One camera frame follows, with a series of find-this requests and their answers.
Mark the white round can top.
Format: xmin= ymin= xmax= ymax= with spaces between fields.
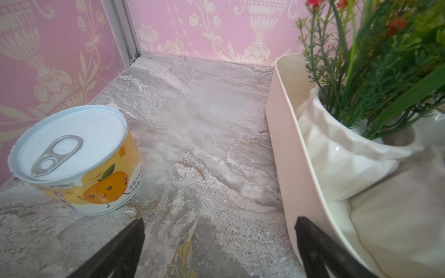
xmin=8 ymin=105 xmax=146 ymax=216

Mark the white plastic storage box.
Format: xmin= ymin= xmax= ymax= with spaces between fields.
xmin=265 ymin=53 xmax=445 ymax=278

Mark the red flower pot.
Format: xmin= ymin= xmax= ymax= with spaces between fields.
xmin=296 ymin=1 xmax=445 ymax=200

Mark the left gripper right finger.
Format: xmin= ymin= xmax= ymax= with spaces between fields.
xmin=294 ymin=217 xmax=376 ymax=278

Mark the pink flower pot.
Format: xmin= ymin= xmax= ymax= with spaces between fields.
xmin=351 ymin=146 xmax=445 ymax=278

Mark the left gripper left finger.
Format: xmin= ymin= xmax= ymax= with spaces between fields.
xmin=69 ymin=218 xmax=145 ymax=278

